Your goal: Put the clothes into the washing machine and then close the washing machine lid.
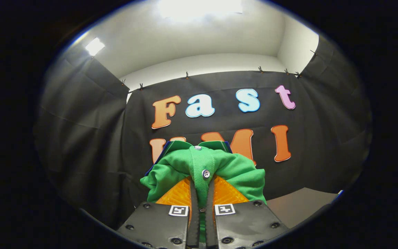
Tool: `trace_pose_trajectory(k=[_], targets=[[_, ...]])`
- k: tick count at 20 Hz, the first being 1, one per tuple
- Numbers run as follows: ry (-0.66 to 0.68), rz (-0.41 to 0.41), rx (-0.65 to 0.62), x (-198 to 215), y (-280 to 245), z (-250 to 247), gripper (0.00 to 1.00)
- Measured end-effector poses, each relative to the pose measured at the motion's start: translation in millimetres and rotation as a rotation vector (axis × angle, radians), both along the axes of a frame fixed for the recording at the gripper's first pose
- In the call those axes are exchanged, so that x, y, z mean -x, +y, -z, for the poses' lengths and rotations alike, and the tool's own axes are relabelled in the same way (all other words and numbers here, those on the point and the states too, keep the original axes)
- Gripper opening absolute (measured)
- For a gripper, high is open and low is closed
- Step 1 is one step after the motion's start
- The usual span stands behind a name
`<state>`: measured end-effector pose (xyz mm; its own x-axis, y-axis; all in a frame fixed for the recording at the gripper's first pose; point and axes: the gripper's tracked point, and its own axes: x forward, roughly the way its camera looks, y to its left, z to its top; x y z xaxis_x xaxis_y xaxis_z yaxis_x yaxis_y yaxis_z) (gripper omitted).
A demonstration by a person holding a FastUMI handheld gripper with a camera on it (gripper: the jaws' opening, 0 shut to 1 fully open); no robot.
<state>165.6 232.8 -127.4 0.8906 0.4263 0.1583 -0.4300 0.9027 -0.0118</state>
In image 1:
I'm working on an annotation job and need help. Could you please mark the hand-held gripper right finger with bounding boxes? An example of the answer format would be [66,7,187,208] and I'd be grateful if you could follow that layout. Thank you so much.
[206,175,289,249]

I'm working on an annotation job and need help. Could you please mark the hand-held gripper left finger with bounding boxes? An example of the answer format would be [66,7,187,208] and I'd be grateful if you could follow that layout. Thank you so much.
[117,175,200,249]

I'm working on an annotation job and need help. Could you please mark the green polo shirt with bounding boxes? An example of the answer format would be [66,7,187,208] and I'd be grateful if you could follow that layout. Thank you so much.
[140,140,267,242]

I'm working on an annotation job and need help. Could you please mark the black backdrop cloth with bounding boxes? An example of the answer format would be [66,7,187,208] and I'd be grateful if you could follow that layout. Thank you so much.
[35,35,372,230]

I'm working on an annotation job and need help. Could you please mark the small square ceiling light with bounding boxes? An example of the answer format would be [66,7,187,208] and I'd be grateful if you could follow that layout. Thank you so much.
[85,37,105,56]

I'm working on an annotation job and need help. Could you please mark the ceiling light panel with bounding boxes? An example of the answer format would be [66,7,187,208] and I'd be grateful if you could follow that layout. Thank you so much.
[158,0,244,22]

